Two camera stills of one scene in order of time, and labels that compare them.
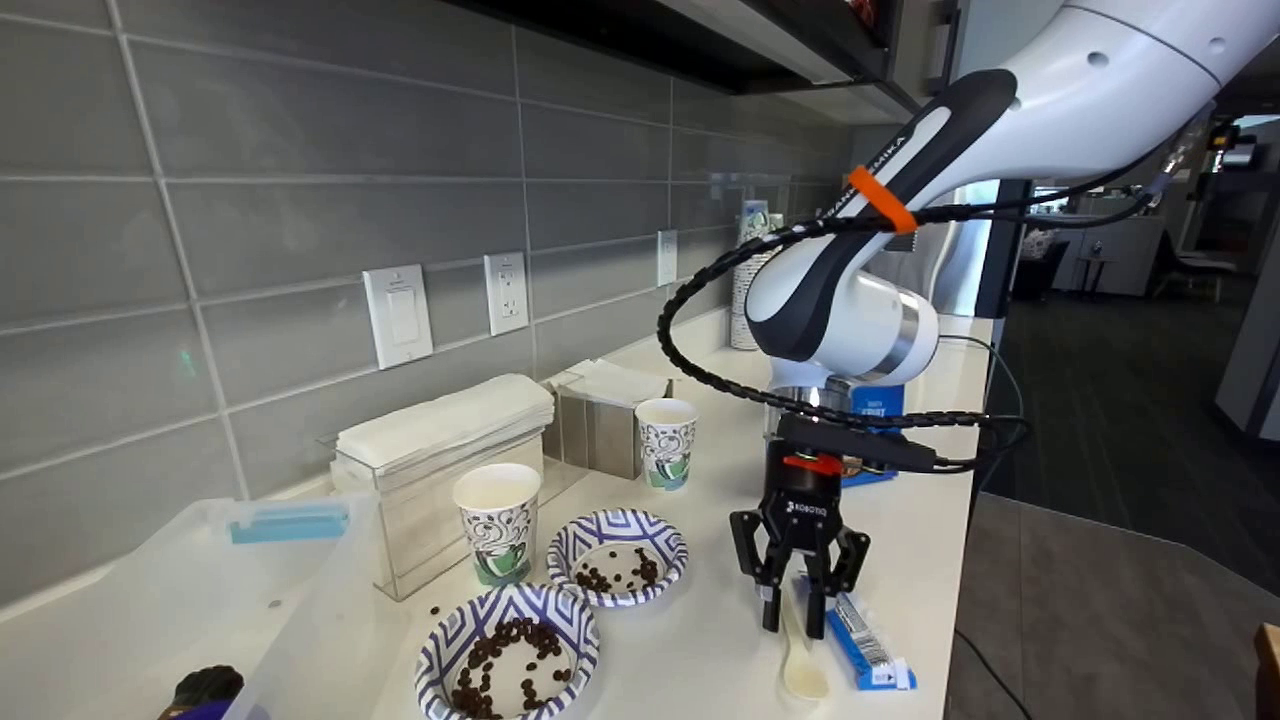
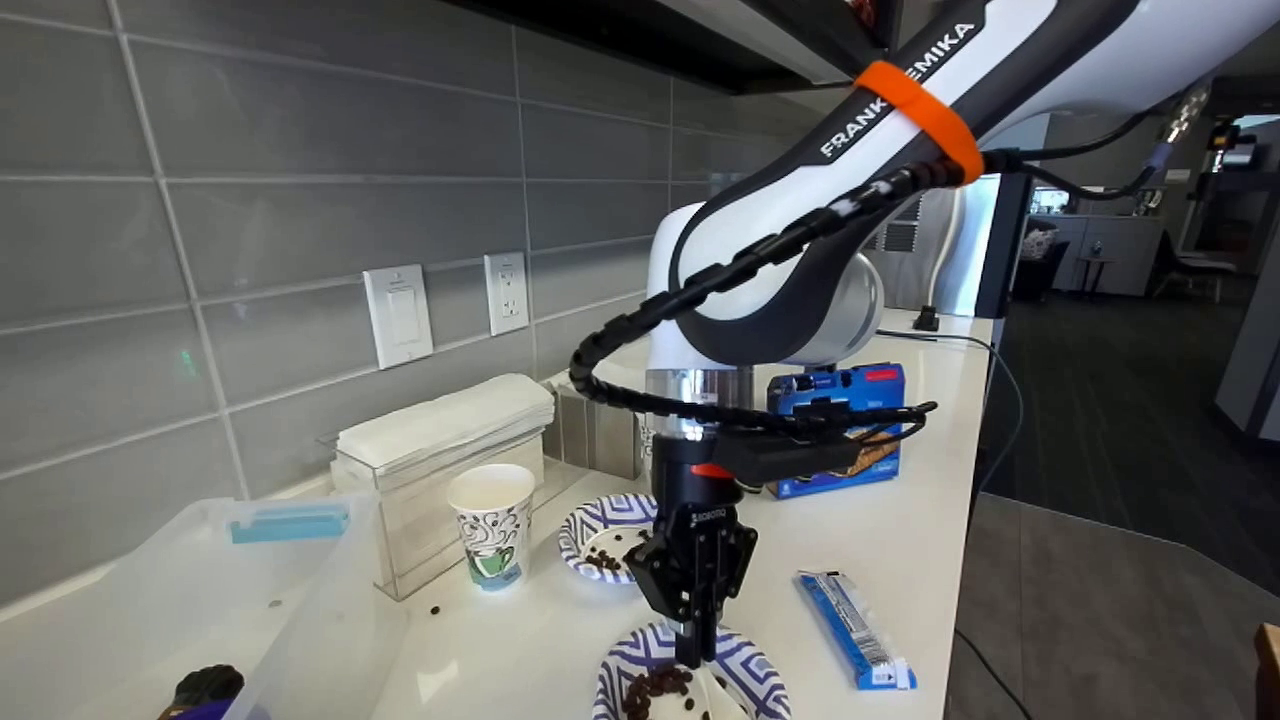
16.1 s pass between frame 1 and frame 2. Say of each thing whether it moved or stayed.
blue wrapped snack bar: stayed
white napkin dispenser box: stayed
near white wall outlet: stayed
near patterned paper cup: stayed
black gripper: moved
